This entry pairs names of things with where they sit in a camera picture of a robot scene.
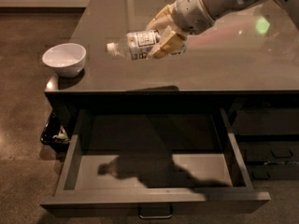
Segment metal drawer handle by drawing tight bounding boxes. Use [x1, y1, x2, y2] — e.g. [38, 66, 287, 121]
[138, 205, 173, 219]

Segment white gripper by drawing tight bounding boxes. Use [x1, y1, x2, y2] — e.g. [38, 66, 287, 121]
[146, 0, 215, 59]

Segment black trash bin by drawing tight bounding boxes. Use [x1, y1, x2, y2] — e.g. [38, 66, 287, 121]
[40, 112, 69, 147]

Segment dark lower cabinet drawers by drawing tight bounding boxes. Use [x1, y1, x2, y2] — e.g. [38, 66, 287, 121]
[228, 94, 299, 180]

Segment blue plastic water bottle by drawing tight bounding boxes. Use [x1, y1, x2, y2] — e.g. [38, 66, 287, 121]
[107, 30, 161, 61]

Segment open grey top drawer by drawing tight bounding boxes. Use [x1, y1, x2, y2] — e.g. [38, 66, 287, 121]
[41, 109, 270, 217]

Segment white ceramic bowl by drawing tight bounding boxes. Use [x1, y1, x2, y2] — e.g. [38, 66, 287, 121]
[42, 43, 87, 77]

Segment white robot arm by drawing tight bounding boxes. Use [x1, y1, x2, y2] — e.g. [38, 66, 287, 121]
[147, 0, 299, 59]

